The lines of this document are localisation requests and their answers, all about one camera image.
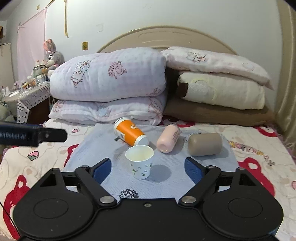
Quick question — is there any pink floral pillow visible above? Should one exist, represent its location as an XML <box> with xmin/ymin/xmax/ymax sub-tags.
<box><xmin>161</xmin><ymin>46</ymin><xmax>273</xmax><ymax>90</ymax></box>

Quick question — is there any light blue cloth mat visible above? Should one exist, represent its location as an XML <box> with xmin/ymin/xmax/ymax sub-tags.
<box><xmin>62</xmin><ymin>122</ymin><xmax>240</xmax><ymax>201</ymax></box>

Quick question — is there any pink plastic cup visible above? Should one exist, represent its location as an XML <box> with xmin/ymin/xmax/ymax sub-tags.
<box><xmin>157</xmin><ymin>125</ymin><xmax>180</xmax><ymax>153</ymax></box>

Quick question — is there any yellow wall sticker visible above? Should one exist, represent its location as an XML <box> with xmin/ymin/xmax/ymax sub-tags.
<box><xmin>82</xmin><ymin>42</ymin><xmax>88</xmax><ymax>51</ymax></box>

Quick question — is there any grey plush bunny toy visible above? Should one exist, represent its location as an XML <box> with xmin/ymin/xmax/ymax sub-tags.
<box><xmin>43</xmin><ymin>39</ymin><xmax>65</xmax><ymax>79</ymax></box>

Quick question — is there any brown pillow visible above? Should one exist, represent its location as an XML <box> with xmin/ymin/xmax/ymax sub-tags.
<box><xmin>164</xmin><ymin>98</ymin><xmax>274</xmax><ymax>126</ymax></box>

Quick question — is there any bedside table with cloth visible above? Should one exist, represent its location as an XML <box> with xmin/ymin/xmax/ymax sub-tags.
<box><xmin>0</xmin><ymin>62</ymin><xmax>53</xmax><ymax>123</ymax></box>

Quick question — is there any bear print bed sheet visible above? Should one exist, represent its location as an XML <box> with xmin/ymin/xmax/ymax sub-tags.
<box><xmin>1</xmin><ymin>119</ymin><xmax>295</xmax><ymax>240</ymax></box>

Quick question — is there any pink wall cloth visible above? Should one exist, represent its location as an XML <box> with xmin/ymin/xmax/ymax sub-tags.
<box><xmin>16</xmin><ymin>9</ymin><xmax>47</xmax><ymax>81</ymax></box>

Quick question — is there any cream folded blanket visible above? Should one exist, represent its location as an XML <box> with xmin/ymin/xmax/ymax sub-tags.
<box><xmin>177</xmin><ymin>72</ymin><xmax>265</xmax><ymax>110</ymax></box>

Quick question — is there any orange paper cup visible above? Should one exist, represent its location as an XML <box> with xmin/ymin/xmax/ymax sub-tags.
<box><xmin>113</xmin><ymin>118</ymin><xmax>149</xmax><ymax>147</ymax></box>

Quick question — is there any beige curtain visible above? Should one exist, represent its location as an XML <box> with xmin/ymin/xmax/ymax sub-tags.
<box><xmin>275</xmin><ymin>1</ymin><xmax>295</xmax><ymax>153</ymax></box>

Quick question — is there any taupe plastic cup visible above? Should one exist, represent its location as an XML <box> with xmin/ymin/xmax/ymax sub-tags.
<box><xmin>188</xmin><ymin>133</ymin><xmax>222</xmax><ymax>156</ymax></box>

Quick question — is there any white leaf-print paper cup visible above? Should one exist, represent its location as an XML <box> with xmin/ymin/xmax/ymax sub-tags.
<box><xmin>125</xmin><ymin>145</ymin><xmax>154</xmax><ymax>179</ymax></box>

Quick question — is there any beige wooden headboard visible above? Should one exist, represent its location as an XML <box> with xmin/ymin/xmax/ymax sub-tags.
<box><xmin>99</xmin><ymin>26</ymin><xmax>237</xmax><ymax>55</ymax></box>

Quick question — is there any pink checkered folded quilt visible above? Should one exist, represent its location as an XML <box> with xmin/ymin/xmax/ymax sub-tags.
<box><xmin>49</xmin><ymin>48</ymin><xmax>167</xmax><ymax>126</ymax></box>

